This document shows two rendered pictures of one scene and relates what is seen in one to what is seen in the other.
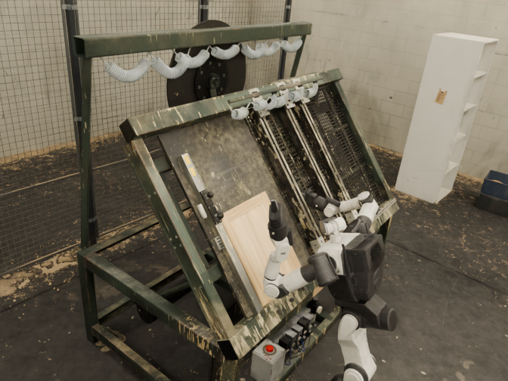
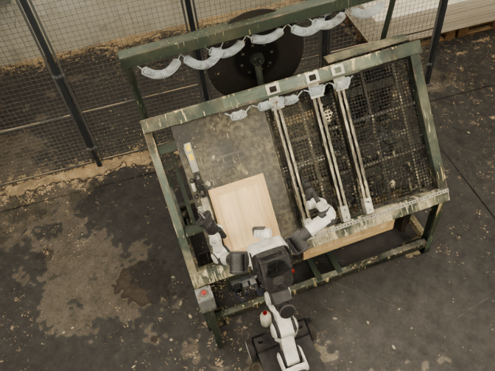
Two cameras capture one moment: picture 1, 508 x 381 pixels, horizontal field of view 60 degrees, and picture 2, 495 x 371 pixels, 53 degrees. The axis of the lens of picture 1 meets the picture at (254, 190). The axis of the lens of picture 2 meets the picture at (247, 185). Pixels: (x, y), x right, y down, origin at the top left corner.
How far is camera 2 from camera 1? 234 cm
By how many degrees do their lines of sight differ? 39
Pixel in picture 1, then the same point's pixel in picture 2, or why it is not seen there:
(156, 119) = (162, 121)
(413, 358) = (395, 332)
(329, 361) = (323, 302)
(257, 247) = (238, 217)
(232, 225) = (219, 199)
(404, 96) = not seen: outside the picture
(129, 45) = (158, 54)
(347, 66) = not seen: outside the picture
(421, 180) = not seen: outside the picture
